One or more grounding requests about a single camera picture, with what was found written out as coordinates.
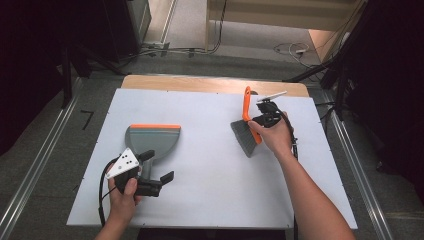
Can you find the grey power strip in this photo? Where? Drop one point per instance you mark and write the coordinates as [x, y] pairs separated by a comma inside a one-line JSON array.
[[156, 45]]

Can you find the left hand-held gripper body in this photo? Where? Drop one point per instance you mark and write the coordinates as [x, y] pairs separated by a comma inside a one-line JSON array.
[[123, 164]]

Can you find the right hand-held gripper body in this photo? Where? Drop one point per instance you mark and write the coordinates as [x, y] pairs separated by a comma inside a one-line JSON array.
[[270, 111]]

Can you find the person's right hand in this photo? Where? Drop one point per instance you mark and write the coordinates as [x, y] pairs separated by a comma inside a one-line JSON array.
[[275, 138]]

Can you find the dark curtain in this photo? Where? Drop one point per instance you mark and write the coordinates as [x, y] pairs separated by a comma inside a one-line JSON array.
[[393, 83], [26, 66]]

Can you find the person's left hand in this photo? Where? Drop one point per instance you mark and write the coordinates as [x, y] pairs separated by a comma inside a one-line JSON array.
[[122, 203]]

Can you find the wooden table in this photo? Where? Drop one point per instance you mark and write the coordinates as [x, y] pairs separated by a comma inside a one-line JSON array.
[[200, 85]]

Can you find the white table board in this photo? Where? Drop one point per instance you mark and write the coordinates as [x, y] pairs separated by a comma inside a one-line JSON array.
[[206, 200]]

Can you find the grey cabinet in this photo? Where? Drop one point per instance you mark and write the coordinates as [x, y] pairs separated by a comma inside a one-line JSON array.
[[140, 16]]

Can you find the light wooden furniture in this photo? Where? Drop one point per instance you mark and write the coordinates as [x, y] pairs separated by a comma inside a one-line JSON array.
[[276, 16]]

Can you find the black metal stand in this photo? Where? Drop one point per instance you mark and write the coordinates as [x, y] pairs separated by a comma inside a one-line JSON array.
[[66, 83], [340, 90]]

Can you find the person's dark clothing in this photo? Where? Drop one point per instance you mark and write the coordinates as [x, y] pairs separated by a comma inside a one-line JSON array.
[[213, 235]]

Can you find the grey dustpan with orange lip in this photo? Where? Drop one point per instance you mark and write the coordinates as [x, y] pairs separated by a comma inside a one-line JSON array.
[[153, 140]]

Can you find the aluminium floor rail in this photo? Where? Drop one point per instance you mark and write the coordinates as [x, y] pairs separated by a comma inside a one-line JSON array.
[[340, 131], [33, 166]]

